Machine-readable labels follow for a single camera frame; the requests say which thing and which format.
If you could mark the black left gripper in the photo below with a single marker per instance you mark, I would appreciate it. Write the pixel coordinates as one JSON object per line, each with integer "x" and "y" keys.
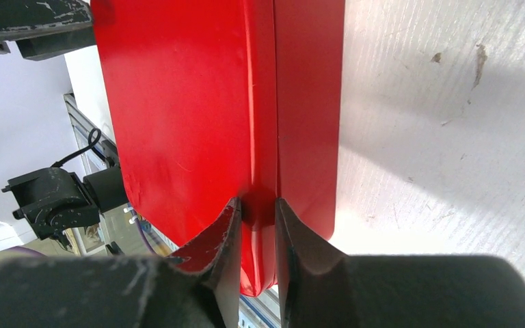
{"x": 44, "y": 29}

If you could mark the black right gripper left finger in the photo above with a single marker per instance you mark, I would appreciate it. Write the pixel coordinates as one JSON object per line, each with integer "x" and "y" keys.
{"x": 196, "y": 286}

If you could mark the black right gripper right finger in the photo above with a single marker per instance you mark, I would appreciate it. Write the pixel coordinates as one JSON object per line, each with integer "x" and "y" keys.
{"x": 320, "y": 286}

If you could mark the red box lid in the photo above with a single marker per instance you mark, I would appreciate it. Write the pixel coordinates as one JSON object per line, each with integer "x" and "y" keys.
{"x": 192, "y": 97}

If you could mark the red square chocolate box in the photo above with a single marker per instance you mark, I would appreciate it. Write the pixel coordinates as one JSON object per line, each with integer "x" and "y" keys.
{"x": 308, "y": 47}

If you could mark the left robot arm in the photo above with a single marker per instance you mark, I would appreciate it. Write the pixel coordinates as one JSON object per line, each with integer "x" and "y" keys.
{"x": 43, "y": 204}

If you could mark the aluminium frame rail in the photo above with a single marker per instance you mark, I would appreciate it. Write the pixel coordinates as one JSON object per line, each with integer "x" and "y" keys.
{"x": 104, "y": 153}

